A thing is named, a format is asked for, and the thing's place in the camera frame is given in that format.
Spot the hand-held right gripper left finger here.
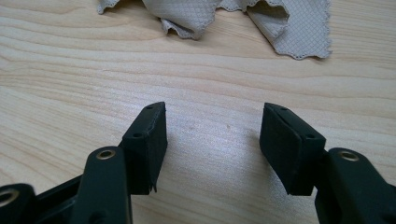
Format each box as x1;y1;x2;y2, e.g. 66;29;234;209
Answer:
120;101;168;196

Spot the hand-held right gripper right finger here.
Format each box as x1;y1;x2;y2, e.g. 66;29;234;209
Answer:
259;102;327;197

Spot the grey checked cleaning cloth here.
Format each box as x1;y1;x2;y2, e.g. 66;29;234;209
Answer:
96;0;333;61

